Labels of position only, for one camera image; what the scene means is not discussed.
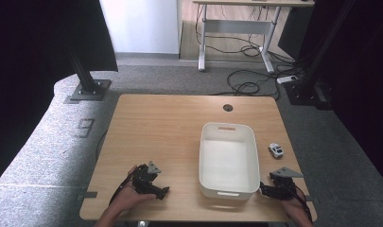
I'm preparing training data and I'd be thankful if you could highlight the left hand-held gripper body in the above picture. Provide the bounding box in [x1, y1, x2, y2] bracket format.
[131, 161, 163, 194]

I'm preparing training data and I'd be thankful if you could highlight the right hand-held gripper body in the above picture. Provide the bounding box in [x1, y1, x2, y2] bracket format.
[269, 166, 305, 201]

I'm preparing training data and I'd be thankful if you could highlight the white toy car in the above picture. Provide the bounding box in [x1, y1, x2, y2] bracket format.
[268, 143, 285, 160]

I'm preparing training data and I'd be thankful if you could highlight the white plastic bin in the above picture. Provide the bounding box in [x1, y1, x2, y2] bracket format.
[198, 122, 261, 201]

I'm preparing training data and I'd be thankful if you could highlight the person's left hand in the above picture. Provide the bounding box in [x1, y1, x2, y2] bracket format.
[111, 166, 157, 215]

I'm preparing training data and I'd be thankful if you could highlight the person's right hand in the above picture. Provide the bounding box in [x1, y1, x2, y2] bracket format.
[281, 192, 313, 225]

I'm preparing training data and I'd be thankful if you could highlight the white power strip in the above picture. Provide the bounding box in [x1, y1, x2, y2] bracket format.
[276, 75, 299, 85]

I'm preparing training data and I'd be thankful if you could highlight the black curtain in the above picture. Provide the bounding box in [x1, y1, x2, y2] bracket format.
[0, 0, 119, 187]
[277, 0, 383, 190]

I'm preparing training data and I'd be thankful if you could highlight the white partition panel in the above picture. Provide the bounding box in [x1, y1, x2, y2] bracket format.
[98, 0, 183, 56]

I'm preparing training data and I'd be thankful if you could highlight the white desk with metal legs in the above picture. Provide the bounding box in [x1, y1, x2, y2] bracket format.
[192, 0, 316, 75]

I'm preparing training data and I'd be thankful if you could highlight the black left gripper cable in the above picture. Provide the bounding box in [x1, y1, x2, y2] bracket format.
[108, 169, 138, 206]

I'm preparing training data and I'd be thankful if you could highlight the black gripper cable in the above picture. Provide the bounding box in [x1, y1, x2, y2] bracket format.
[108, 169, 138, 206]
[287, 183, 314, 223]

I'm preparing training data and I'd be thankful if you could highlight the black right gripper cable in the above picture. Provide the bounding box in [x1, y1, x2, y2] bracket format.
[287, 183, 314, 223]

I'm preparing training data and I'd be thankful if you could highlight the black metal stand with base plate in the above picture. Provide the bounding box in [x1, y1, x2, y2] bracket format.
[64, 46, 113, 103]

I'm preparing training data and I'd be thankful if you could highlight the tangle of black floor cables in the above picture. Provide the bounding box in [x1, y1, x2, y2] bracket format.
[194, 4, 306, 99]

